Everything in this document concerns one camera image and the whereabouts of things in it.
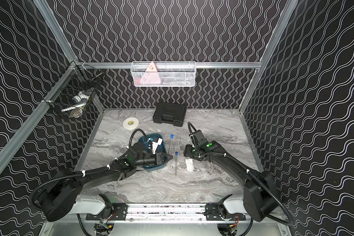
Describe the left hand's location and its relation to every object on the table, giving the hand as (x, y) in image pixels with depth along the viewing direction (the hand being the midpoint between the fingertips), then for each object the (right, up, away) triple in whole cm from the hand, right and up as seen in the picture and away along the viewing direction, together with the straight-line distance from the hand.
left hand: (172, 156), depth 75 cm
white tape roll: (-33, +17, +36) cm, 52 cm away
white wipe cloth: (+10, -8, +13) cm, 18 cm away
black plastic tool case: (-5, +25, +36) cm, 44 cm away
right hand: (+8, 0, +10) cm, 13 cm away
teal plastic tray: (-12, +4, -3) cm, 13 cm away
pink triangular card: (-13, +46, +15) cm, 50 cm away
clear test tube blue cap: (+2, -3, +22) cm, 22 cm away
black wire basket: (-65, +35, +18) cm, 76 cm away
